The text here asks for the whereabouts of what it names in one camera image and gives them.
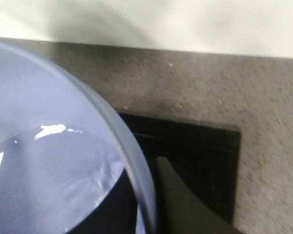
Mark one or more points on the light blue bowl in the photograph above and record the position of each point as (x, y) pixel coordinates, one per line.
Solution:
(69, 164)

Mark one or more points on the black glass cooktop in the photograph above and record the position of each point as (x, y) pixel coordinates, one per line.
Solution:
(189, 175)

